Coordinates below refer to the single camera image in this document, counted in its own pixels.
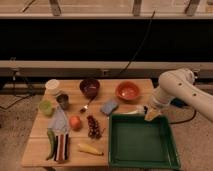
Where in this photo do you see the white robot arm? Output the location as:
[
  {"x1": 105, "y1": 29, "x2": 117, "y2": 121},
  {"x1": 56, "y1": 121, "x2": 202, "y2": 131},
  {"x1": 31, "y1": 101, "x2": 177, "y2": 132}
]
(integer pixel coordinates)
[{"x1": 145, "y1": 68, "x2": 213, "y2": 122}]

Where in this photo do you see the orange red bowl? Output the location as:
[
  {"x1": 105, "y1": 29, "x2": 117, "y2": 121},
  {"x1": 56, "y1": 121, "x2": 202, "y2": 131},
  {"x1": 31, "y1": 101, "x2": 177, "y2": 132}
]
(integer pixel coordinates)
[{"x1": 115, "y1": 81, "x2": 140, "y2": 101}]

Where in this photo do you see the dark maroon bowl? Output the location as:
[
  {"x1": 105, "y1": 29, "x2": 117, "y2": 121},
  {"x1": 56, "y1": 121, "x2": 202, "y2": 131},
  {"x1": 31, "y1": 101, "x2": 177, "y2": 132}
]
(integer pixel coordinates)
[{"x1": 79, "y1": 78, "x2": 100, "y2": 98}]

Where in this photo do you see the white bottle with black cap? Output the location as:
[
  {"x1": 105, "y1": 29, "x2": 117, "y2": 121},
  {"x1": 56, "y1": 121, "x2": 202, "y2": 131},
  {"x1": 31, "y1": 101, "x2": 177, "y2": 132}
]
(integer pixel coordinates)
[{"x1": 131, "y1": 105, "x2": 148, "y2": 115}]

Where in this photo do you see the green plastic tray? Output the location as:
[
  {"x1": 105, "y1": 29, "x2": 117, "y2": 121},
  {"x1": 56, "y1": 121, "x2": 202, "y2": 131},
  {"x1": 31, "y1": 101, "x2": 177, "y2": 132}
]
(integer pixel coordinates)
[{"x1": 108, "y1": 114, "x2": 181, "y2": 170}]

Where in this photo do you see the blue sponge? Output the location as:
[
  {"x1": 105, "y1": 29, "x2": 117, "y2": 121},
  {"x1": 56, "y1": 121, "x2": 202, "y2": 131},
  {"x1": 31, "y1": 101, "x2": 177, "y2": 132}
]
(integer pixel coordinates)
[{"x1": 100, "y1": 100, "x2": 118, "y2": 115}]

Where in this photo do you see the dark red grape bunch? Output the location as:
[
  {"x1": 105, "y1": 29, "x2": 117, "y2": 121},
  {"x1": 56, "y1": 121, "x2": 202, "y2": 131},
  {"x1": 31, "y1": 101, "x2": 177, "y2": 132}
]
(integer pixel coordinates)
[{"x1": 87, "y1": 115, "x2": 102, "y2": 139}]

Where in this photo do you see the metal spoon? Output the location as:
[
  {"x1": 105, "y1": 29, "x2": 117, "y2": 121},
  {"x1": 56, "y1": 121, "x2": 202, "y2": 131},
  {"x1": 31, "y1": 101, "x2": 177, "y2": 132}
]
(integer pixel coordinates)
[{"x1": 79, "y1": 98, "x2": 94, "y2": 113}]

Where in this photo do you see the yellow corn cob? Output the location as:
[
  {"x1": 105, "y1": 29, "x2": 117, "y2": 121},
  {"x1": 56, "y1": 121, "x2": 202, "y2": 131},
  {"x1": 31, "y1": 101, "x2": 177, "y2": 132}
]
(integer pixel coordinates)
[{"x1": 78, "y1": 143, "x2": 103, "y2": 156}]

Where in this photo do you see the wooden table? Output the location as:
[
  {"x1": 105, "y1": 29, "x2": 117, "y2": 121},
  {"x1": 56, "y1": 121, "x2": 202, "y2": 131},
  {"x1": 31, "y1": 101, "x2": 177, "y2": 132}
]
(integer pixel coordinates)
[{"x1": 21, "y1": 78, "x2": 162, "y2": 168}]

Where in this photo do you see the grey metal cup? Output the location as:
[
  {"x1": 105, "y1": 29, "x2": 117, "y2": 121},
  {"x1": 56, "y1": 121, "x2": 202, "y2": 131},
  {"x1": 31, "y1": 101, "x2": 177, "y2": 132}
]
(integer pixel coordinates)
[{"x1": 56, "y1": 94, "x2": 69, "y2": 110}]

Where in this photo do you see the light blue cloth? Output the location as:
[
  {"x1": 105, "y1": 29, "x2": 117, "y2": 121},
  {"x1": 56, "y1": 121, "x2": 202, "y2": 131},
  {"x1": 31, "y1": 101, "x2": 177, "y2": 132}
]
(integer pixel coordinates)
[{"x1": 48, "y1": 106, "x2": 70, "y2": 133}]

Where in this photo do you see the green chili pepper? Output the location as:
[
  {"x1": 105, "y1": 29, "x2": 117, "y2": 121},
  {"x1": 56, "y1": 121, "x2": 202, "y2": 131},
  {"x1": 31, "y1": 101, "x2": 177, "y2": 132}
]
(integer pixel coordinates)
[{"x1": 46, "y1": 129, "x2": 56, "y2": 160}]

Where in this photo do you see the white cup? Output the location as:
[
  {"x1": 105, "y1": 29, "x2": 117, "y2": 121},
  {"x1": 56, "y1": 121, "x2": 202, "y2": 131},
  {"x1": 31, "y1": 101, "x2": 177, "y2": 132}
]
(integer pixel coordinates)
[{"x1": 45, "y1": 79, "x2": 60, "y2": 95}]

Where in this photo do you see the light green cup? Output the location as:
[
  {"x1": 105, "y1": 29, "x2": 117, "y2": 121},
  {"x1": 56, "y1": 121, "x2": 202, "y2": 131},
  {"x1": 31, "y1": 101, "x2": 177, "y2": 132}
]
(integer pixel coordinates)
[{"x1": 38, "y1": 100, "x2": 53, "y2": 117}]

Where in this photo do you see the black hanging cable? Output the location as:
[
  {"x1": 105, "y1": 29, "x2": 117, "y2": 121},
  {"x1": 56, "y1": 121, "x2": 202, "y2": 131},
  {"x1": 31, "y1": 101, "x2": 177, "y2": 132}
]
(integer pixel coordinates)
[{"x1": 117, "y1": 9, "x2": 157, "y2": 77}]

